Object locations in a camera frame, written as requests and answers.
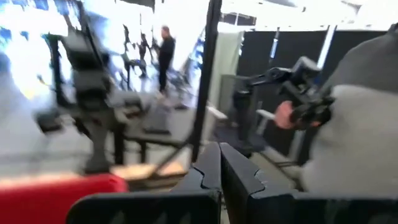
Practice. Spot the black desk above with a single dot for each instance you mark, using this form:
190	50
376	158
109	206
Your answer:
161	124

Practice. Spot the grey office chair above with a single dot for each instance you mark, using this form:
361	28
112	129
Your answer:
236	138

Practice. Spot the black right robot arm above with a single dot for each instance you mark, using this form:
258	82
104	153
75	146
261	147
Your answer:
96	140

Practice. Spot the person's right hand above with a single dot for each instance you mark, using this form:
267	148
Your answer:
284	115

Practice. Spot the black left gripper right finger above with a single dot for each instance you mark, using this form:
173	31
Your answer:
248	199

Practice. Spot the person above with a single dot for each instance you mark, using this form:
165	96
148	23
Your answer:
164	56
357	140

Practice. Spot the red plastic bin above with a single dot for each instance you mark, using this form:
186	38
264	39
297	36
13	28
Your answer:
62	202

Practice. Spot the black column stand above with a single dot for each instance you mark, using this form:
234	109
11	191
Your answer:
56	71

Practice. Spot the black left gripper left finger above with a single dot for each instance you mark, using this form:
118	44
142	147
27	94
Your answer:
186	205

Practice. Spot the black aluminium side frame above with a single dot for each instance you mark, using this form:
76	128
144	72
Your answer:
205	77

